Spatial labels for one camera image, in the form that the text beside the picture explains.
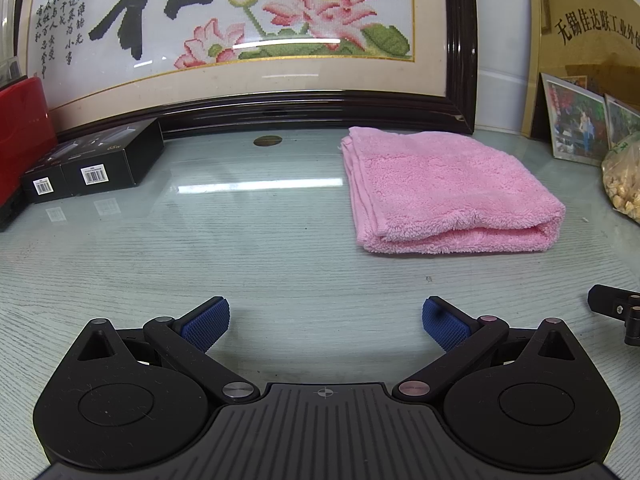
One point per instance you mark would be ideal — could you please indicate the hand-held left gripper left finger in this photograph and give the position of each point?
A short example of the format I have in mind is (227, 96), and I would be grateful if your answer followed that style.
(207, 325)

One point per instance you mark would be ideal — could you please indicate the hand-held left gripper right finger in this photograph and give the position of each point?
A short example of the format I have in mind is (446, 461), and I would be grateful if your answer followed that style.
(445, 327)

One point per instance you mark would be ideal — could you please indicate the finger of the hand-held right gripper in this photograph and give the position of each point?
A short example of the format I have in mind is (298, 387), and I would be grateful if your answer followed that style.
(607, 300)

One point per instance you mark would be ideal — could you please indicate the pink towel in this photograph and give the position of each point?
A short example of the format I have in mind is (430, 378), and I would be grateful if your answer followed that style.
(440, 185)

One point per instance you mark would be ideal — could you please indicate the plastic bag of dried mushrooms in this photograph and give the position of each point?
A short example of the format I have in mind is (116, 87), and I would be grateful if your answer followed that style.
(625, 180)

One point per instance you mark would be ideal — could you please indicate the small framed photo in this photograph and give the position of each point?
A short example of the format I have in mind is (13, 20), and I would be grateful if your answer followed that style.
(622, 120)

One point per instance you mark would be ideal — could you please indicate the silver framed photo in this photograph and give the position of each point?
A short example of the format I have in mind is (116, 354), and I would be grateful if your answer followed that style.
(575, 120)

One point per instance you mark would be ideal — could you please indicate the large black box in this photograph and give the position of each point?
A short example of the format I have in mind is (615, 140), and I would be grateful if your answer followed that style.
(130, 155)

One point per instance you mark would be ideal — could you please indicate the brown oval sticker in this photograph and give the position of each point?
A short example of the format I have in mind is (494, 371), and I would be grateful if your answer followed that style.
(267, 141)

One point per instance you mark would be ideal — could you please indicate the small black box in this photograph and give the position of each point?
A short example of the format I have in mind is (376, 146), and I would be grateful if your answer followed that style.
(42, 180)

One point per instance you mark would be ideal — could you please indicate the framed lotus cross-stitch picture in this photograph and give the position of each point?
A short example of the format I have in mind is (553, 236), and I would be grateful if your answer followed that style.
(250, 75)

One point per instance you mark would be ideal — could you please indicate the red box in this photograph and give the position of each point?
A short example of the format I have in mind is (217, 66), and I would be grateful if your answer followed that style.
(22, 135)

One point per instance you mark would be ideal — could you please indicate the gold plaque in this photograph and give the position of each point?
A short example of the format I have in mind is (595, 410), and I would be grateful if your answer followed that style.
(575, 20)

